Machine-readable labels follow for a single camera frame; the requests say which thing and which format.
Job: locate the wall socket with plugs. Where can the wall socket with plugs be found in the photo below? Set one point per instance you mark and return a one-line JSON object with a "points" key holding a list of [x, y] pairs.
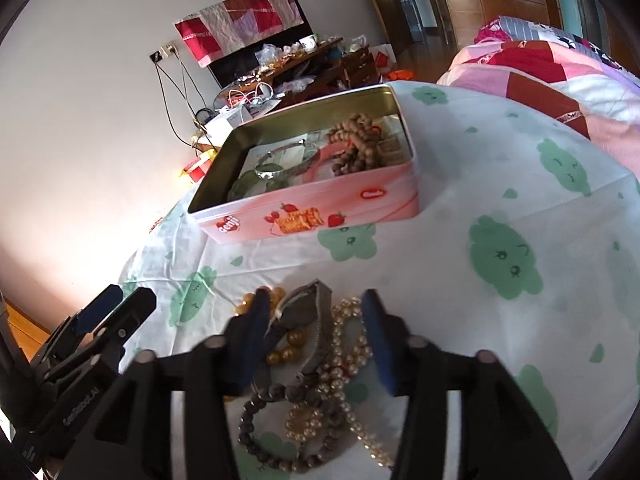
{"points": [[162, 54]]}

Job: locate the wooden door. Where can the wooden door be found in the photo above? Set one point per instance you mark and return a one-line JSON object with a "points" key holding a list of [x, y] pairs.
{"points": [[385, 5]]}

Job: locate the silver mesh band watch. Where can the silver mesh band watch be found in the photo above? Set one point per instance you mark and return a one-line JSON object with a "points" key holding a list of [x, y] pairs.
{"points": [[320, 330]]}

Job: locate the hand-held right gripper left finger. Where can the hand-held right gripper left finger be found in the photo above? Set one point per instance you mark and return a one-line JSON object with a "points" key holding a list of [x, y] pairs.
{"points": [[260, 320]]}

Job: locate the white cloth with green clouds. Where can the white cloth with green clouds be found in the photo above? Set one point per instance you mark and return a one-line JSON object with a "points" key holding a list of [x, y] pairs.
{"points": [[500, 185]]}

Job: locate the silver patterned bangle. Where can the silver patterned bangle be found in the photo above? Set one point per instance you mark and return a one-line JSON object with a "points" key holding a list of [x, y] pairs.
{"points": [[270, 175]]}

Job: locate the white cardboard box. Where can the white cardboard box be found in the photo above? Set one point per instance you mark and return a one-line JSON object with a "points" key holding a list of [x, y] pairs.
{"points": [[225, 122]]}

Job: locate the green jade bangle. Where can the green jade bangle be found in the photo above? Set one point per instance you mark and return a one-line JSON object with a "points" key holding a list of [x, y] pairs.
{"points": [[240, 187]]}

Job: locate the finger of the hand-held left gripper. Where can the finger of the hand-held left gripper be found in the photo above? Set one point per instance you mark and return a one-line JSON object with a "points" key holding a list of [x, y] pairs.
{"points": [[132, 310], [100, 310]]}

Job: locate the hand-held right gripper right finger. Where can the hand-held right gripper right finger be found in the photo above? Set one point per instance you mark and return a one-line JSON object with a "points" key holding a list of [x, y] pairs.
{"points": [[380, 340]]}

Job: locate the red patchwork cloth cover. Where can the red patchwork cloth cover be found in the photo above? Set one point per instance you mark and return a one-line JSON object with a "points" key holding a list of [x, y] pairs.
{"points": [[225, 25]]}

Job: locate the pink tin box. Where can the pink tin box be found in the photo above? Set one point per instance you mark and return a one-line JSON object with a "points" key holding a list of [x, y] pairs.
{"points": [[300, 205]]}

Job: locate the red and yellow box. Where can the red and yellow box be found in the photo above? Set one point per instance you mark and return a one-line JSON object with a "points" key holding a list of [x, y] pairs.
{"points": [[197, 167]]}

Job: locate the dark wooden cabinet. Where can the dark wooden cabinet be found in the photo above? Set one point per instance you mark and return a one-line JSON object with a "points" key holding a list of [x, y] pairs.
{"points": [[360, 67]]}

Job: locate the orange plastic item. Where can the orange plastic item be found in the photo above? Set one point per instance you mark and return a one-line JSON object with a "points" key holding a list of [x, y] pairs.
{"points": [[402, 74]]}

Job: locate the pink patchwork quilt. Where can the pink patchwork quilt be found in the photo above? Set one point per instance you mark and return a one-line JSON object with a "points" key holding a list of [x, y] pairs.
{"points": [[525, 60]]}

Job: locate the white mug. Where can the white mug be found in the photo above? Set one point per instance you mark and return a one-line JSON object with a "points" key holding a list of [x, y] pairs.
{"points": [[309, 42]]}

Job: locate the clear plastic bag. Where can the clear plastic bag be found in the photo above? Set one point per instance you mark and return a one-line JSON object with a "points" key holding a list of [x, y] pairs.
{"points": [[266, 55]]}

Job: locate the black television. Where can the black television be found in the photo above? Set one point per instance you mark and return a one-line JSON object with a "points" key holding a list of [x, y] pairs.
{"points": [[235, 67]]}

